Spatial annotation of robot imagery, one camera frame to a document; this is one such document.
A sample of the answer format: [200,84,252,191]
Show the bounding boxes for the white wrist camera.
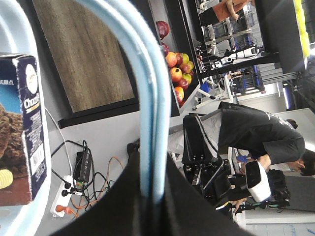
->
[245,161,271,202]

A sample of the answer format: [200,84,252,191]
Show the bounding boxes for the person in black shirt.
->
[218,102,315,176]

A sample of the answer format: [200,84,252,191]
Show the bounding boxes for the black power brick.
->
[74,151,92,182]

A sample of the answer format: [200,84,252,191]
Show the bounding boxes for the white power strip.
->
[50,175,73,217]

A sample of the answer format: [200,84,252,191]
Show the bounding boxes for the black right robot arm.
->
[161,114,250,236]

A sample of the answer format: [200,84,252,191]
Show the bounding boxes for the pile of red apples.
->
[156,20,197,107]

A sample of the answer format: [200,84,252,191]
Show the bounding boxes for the light blue plastic basket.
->
[0,0,171,236]

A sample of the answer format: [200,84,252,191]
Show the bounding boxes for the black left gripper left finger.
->
[50,141,151,236]

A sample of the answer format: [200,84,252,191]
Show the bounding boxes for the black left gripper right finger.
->
[159,155,252,236]

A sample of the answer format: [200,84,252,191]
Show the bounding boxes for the wood panel black cabinet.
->
[33,0,139,128]

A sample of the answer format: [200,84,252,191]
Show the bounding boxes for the blue chocolate cookie box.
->
[0,53,47,207]

